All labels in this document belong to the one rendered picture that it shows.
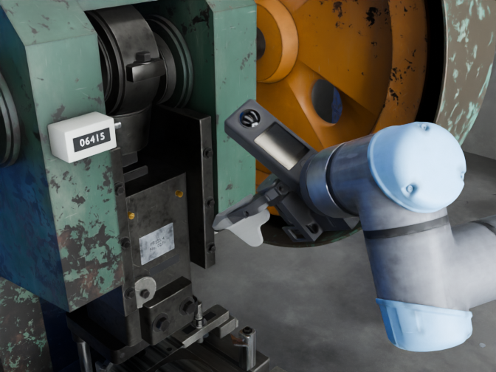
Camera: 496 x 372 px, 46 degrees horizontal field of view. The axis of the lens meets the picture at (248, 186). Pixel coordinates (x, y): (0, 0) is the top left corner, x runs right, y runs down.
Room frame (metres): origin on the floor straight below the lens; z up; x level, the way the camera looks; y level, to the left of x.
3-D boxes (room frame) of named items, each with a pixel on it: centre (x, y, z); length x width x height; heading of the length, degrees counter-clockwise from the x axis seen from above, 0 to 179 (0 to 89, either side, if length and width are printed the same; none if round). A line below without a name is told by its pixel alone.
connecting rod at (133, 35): (0.88, 0.21, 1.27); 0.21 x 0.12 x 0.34; 48
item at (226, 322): (1.01, 0.10, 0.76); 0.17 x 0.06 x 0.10; 138
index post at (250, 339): (0.93, 0.00, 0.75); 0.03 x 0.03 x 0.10; 48
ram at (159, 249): (0.85, 0.18, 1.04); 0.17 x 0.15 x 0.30; 48
